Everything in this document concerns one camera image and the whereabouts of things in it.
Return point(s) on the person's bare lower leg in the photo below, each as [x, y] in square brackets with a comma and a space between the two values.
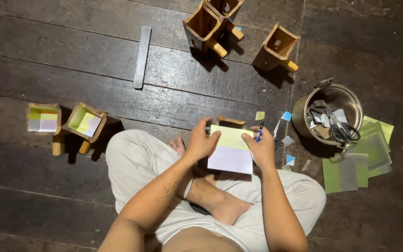
[219, 201]

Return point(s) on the small blue paper scrap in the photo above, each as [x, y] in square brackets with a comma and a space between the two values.
[286, 116]

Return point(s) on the blue pen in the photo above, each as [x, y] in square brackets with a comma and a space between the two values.
[260, 131]

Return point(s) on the small grey paper scrap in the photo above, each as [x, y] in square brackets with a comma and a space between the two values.
[287, 140]

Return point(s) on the small green paper scrap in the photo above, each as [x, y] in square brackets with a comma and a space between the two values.
[260, 116]

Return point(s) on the metal cooking pot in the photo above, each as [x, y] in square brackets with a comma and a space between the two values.
[301, 119]

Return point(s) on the green and grey paper sheet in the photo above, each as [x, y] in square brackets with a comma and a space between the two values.
[339, 175]

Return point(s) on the stack of green paper sheets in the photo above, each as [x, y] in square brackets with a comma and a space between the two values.
[376, 150]

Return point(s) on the person's white trousers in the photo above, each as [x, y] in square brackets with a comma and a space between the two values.
[135, 164]

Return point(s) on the wooden box mould with peg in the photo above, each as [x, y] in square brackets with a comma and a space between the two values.
[227, 10]
[275, 49]
[203, 26]

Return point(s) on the flat grey metal strip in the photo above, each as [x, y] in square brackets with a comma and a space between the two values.
[142, 57]

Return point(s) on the heap of cut paper scraps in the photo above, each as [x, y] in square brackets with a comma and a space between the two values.
[318, 119]

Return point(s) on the blue and white paper scrap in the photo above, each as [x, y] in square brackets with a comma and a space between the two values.
[290, 160]

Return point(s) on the person's right hand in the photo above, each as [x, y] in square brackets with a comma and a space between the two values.
[264, 150]

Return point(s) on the person's left hand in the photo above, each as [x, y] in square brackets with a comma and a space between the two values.
[199, 143]

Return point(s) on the yellow-green and white paper sheet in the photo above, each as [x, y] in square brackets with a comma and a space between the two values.
[231, 157]

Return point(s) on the pale narrow paper scrap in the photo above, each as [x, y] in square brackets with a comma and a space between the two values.
[305, 165]

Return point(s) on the paper-lined wooden box mould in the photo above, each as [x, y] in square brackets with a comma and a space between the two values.
[57, 143]
[100, 129]

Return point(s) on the person's bare foot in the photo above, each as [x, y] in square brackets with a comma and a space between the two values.
[177, 146]

